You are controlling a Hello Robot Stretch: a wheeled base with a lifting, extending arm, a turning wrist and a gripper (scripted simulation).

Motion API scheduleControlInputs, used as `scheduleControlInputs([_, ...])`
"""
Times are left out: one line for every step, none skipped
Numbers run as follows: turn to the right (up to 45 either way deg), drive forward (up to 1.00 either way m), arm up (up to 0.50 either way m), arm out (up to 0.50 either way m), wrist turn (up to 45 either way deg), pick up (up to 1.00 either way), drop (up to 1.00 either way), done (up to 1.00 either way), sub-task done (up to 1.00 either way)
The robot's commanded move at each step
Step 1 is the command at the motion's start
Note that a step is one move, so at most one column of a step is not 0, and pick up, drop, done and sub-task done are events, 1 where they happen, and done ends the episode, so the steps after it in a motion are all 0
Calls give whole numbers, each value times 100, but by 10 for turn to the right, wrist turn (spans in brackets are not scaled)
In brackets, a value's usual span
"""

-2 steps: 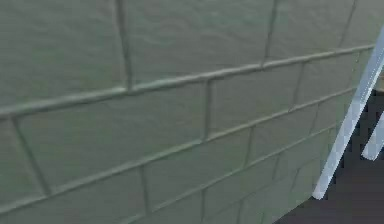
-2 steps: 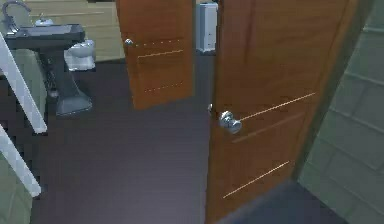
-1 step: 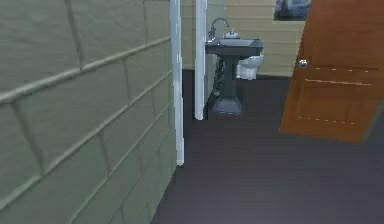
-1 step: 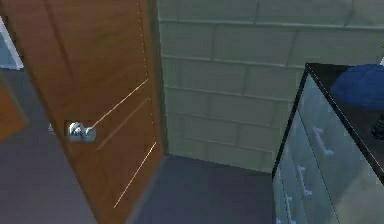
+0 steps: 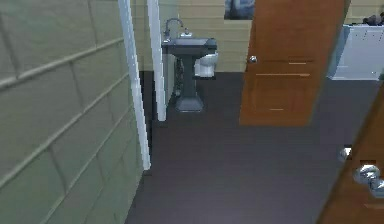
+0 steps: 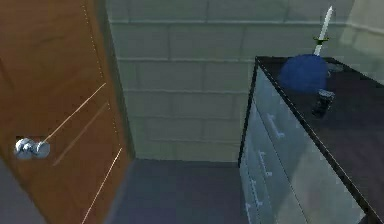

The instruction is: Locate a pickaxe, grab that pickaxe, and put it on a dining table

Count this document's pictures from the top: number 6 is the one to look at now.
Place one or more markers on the grey chest of drawers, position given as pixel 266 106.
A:
pixel 300 160

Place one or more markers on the brown wooden room door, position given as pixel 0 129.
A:
pixel 60 83

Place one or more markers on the small black and silver object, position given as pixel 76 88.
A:
pixel 322 101

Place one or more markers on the blue ball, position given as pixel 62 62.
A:
pixel 302 74

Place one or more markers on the silver round door knob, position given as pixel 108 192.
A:
pixel 31 148

